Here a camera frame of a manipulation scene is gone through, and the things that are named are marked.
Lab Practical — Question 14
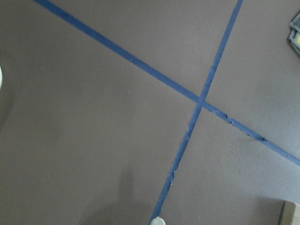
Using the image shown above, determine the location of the bamboo cutting board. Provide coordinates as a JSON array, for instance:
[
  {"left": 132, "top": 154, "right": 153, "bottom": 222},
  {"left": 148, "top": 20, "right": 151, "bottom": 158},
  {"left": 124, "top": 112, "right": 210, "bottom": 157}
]
[{"left": 279, "top": 201, "right": 300, "bottom": 225}]

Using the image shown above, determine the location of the white bear tray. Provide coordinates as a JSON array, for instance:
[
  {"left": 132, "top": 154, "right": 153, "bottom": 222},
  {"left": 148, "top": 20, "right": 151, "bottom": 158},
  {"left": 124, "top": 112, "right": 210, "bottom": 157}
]
[{"left": 0, "top": 67, "right": 3, "bottom": 89}]

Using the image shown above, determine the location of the white spoon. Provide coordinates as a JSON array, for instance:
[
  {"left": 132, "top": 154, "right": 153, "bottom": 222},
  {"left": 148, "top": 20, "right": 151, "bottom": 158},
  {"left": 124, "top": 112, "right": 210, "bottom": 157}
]
[{"left": 150, "top": 217, "right": 166, "bottom": 225}]

